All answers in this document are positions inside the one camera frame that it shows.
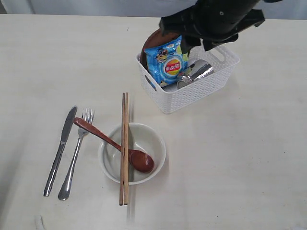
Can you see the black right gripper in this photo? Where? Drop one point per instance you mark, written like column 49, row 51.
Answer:
column 212, row 23

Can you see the wooden chopstick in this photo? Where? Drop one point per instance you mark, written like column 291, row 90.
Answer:
column 121, row 187
column 126, row 149

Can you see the white floral ceramic bowl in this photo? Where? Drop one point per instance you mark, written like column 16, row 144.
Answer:
column 141, row 137

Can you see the brown wooden spoon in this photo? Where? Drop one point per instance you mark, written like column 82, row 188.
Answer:
column 140, row 160

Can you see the silver table knife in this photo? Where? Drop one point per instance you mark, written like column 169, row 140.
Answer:
column 63, row 140

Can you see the silver metal fork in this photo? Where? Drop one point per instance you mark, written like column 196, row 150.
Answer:
column 64, row 193

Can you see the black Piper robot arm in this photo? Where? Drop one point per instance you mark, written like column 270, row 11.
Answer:
column 211, row 23

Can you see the blue chips bag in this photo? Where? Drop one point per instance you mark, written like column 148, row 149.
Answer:
column 166, row 62

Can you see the brown round plate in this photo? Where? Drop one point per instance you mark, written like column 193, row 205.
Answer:
column 156, row 39

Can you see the white perforated plastic basket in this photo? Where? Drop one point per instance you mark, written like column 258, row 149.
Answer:
column 221, row 58

